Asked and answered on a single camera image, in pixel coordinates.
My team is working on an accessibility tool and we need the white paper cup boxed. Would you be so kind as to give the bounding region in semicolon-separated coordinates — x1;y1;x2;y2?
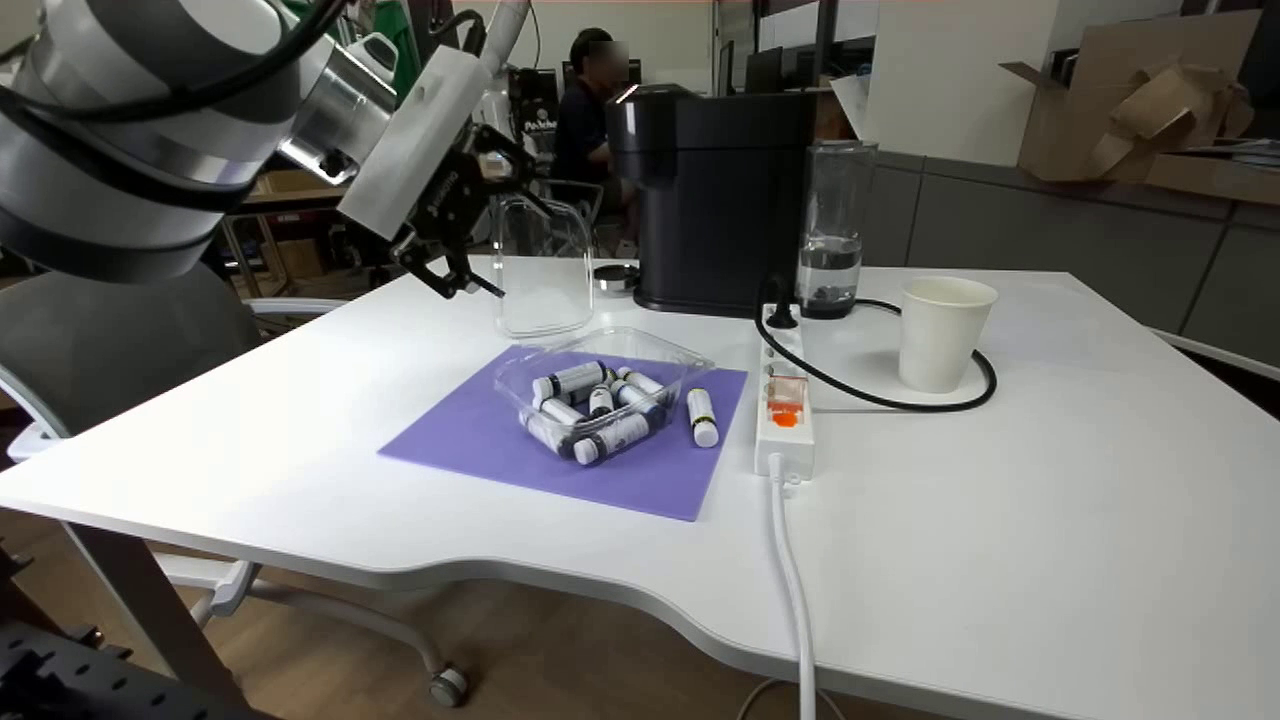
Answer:
896;274;1001;394

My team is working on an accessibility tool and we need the seated person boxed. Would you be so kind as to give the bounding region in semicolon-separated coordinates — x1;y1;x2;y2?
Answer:
549;25;632;193

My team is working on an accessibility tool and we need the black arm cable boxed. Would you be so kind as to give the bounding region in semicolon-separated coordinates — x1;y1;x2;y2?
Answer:
0;0;492;134

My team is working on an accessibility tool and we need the white wheeled stand leg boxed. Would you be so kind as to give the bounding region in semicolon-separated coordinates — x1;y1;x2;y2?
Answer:
196;554;473;710

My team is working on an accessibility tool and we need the purple paper mat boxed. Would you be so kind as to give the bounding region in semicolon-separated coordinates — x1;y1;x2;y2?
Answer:
376;340;754;524

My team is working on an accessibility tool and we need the black coffee machine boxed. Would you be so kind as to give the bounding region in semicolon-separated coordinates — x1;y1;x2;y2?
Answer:
613;84;821;318

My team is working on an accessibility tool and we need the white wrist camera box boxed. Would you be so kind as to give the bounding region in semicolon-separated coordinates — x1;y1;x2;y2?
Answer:
335;47;495;246

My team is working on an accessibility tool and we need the white power cable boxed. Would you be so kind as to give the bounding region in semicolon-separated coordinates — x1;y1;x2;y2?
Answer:
762;454;829;720

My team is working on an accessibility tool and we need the clear glass jar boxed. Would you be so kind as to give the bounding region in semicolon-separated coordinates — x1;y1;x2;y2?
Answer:
795;134;869;318

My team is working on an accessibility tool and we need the white power strip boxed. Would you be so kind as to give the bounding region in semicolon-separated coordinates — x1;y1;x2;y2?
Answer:
754;334;821;473

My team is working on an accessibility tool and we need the grey long counter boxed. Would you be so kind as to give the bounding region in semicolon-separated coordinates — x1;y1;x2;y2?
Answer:
814;145;1280;372

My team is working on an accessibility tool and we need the black perforated metal frame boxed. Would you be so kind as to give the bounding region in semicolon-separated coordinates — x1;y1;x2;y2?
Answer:
0;624;253;720

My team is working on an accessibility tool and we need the black power cable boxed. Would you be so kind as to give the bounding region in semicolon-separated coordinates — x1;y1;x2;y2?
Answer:
754;292;1001;415

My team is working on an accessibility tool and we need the open brown cardboard box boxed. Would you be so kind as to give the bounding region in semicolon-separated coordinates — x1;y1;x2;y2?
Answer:
1001;8;1265;186

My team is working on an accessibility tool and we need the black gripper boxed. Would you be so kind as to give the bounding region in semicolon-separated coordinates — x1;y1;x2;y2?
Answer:
397;145;511;301

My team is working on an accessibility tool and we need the grey table leg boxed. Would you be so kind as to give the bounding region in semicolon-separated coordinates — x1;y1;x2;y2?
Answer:
56;524;258;717

